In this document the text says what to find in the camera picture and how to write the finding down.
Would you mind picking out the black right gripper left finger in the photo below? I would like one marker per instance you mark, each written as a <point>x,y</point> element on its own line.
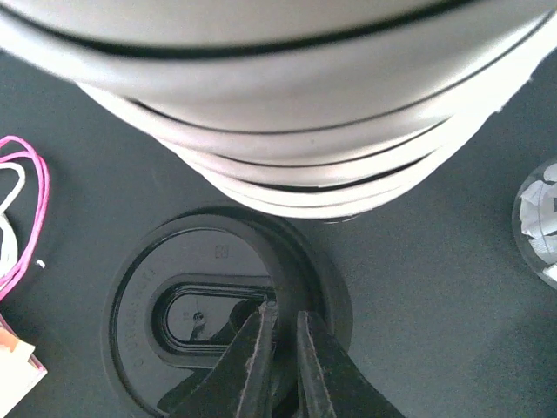
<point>240,385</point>

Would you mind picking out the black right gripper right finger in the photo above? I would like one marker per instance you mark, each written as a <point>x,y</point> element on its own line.
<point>329,383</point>

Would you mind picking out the tall black lid stack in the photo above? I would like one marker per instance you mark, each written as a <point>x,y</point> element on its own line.
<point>184,292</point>

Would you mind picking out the glass of wrapped stirrers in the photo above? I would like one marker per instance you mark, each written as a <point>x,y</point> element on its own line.
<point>534,221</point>

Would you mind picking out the stack of white paper cups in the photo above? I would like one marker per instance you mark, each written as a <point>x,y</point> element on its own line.
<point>301,109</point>

